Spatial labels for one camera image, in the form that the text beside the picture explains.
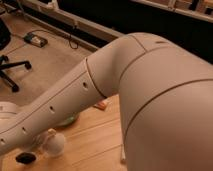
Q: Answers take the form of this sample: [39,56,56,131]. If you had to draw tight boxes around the black floor cable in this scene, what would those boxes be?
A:
[9,19,80,51]

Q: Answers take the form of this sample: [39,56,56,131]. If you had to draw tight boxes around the black office chair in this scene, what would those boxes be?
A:
[0,18,32,92]

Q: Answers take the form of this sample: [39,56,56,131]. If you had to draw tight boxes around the white plastic bottle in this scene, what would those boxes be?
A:
[120,145,126,164]

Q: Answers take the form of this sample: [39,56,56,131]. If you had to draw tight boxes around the orange and white packet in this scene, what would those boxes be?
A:
[94,99,109,110]

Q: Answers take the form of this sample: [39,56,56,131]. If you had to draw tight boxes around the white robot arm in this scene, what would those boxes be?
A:
[0,33,213,171]

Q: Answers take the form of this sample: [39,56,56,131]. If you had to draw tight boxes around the long metal rail frame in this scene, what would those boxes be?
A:
[21,0,123,49]

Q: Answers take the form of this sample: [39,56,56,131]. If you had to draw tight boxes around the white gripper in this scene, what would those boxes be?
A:
[32,131,54,150]

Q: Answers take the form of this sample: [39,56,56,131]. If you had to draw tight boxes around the green ceramic bowl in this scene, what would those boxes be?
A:
[56,114,79,127]

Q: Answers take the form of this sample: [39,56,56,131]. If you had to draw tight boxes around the black eraser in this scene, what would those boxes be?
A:
[15,152,36,165]

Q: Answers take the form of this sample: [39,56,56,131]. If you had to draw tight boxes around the power strip on floor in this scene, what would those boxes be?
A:
[24,33,48,47]

